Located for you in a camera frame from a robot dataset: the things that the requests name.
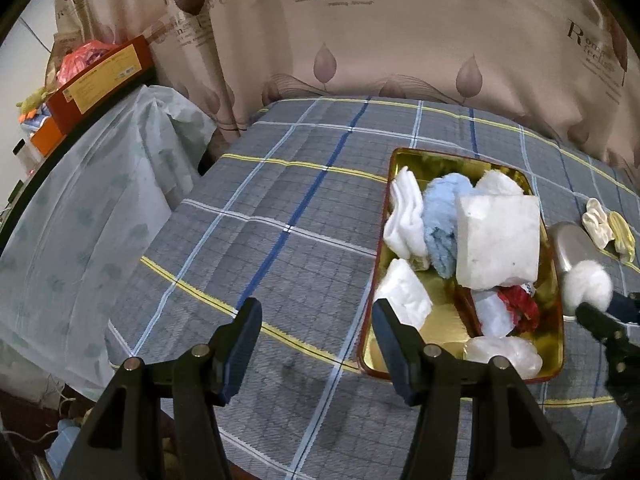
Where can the metal bowl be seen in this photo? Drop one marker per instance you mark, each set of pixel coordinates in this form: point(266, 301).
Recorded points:
point(565, 245)

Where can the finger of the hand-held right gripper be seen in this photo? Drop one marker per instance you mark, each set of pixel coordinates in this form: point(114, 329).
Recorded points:
point(597, 322)
point(627, 307)

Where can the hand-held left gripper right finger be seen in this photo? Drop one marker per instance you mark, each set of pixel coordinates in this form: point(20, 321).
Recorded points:
point(392, 355)

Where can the cream sock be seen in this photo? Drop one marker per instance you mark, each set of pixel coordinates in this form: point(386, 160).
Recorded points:
point(597, 222)

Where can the silver satin cloth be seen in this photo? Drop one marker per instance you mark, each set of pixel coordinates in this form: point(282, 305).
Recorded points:
point(492, 315)

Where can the light blue towel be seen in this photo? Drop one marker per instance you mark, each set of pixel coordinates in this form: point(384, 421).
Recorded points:
point(440, 225)

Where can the white fluffy ball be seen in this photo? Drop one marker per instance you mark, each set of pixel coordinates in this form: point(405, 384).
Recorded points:
point(590, 285)

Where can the orange box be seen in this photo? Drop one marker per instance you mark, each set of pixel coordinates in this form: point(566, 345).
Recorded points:
point(47, 137)

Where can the light blue cloth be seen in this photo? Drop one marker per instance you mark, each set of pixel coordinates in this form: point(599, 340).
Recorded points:
point(62, 447)

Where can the grey plaid bedsheet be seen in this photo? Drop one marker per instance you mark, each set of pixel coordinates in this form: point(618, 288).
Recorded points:
point(280, 240)

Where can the pink plastic bag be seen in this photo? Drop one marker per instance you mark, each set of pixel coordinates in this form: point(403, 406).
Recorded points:
point(82, 60)

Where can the yellow sock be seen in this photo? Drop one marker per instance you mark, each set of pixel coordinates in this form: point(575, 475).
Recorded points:
point(622, 235)

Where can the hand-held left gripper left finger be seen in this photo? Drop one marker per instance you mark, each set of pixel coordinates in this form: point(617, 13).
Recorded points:
point(240, 355)

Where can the gold tin box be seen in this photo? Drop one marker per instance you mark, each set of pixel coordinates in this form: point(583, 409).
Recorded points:
point(440, 332)

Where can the white square pad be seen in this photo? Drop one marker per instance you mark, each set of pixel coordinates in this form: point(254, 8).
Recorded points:
point(402, 295)

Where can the red cardboard box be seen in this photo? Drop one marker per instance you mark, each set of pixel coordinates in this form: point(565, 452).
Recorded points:
point(100, 77)

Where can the beige printed curtain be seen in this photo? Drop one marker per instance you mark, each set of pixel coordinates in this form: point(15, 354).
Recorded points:
point(400, 35)

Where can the large white cloth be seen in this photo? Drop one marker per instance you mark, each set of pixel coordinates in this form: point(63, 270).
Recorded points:
point(497, 240)

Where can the yellow plush toy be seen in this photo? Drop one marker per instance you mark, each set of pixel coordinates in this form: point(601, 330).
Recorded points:
point(32, 100)

